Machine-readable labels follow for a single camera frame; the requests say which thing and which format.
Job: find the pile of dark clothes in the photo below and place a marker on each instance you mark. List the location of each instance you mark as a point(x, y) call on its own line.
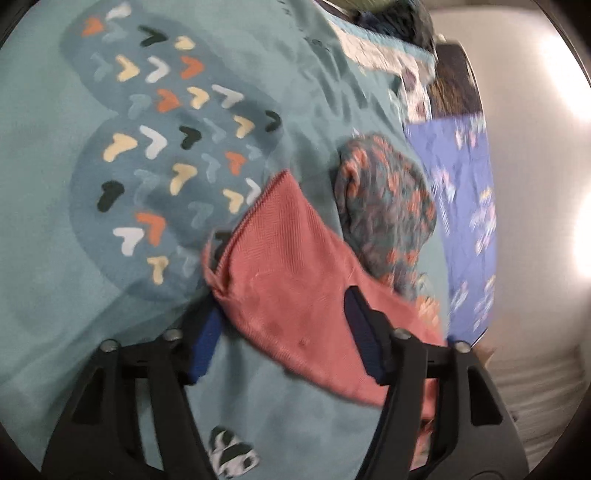
point(392, 18)

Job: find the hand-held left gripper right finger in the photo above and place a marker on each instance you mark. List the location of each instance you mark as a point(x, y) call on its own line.
point(364, 334)

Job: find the dark floral cloth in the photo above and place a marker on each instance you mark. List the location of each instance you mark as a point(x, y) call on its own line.
point(383, 207)

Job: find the dark brown furniture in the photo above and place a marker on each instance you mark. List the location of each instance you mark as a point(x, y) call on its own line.
point(457, 78)

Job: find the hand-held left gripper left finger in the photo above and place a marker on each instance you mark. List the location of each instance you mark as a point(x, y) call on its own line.
point(206, 341)

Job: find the pink knit garment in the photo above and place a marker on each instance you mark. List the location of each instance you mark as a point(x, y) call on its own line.
point(286, 277)

